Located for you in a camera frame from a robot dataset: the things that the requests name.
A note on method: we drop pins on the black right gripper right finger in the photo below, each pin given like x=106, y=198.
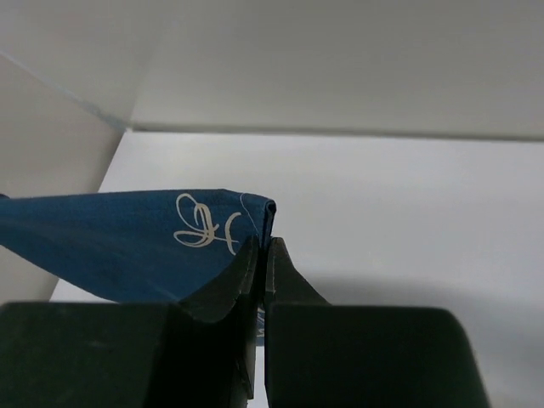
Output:
x=317, y=354

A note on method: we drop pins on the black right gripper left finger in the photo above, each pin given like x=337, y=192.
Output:
x=199, y=352

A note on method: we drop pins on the dark blue embroidered cloth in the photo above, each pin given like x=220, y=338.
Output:
x=151, y=246

